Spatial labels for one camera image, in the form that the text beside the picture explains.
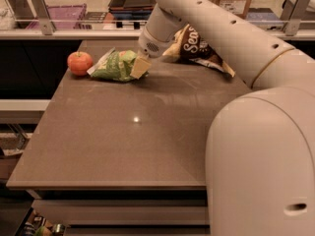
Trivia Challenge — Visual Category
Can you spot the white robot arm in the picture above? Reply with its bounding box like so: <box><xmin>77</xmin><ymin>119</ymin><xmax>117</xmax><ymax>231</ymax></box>
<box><xmin>139</xmin><ymin>0</ymin><xmax>315</xmax><ymax>236</ymax></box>

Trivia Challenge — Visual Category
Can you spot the metal rail bracket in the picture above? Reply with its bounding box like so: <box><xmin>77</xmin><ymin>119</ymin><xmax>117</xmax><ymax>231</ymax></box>
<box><xmin>283</xmin><ymin>0</ymin><xmax>310</xmax><ymax>36</ymax></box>
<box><xmin>31</xmin><ymin>0</ymin><xmax>55</xmax><ymax>35</ymax></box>

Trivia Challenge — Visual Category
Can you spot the dark tray stack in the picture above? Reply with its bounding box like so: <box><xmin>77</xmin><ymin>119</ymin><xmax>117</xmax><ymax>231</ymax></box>
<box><xmin>108</xmin><ymin>0</ymin><xmax>156</xmax><ymax>21</ymax></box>

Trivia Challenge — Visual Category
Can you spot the red apple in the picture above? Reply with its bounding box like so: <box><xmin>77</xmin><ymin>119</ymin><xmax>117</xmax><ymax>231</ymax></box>
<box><xmin>67</xmin><ymin>51</ymin><xmax>94</xmax><ymax>76</ymax></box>

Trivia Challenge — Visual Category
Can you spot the purple plastic crate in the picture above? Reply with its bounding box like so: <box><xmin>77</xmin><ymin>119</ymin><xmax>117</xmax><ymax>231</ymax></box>
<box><xmin>26</xmin><ymin>3</ymin><xmax>88</xmax><ymax>30</ymax></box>

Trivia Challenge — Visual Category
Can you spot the brown Sensible Portions chip bag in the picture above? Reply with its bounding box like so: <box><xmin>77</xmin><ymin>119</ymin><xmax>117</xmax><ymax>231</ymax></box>
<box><xmin>163</xmin><ymin>25</ymin><xmax>235</xmax><ymax>78</ymax></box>

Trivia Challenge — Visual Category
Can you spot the green jalapeno kettle chip bag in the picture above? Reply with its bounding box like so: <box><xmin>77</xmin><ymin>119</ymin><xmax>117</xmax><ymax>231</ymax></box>
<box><xmin>88</xmin><ymin>48</ymin><xmax>150</xmax><ymax>82</ymax></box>

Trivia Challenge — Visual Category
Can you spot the left metal rail bracket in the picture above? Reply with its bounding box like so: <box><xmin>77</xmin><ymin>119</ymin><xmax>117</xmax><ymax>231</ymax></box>
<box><xmin>31</xmin><ymin>0</ymin><xmax>55</xmax><ymax>35</ymax></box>

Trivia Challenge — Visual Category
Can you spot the right metal rail bracket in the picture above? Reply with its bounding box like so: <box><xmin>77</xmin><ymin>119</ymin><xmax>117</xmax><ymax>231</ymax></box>
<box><xmin>283</xmin><ymin>0</ymin><xmax>310</xmax><ymax>36</ymax></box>

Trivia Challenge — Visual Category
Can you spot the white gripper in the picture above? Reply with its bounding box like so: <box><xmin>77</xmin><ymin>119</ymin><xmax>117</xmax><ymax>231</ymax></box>
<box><xmin>130</xmin><ymin>27</ymin><xmax>172</xmax><ymax>79</ymax></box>

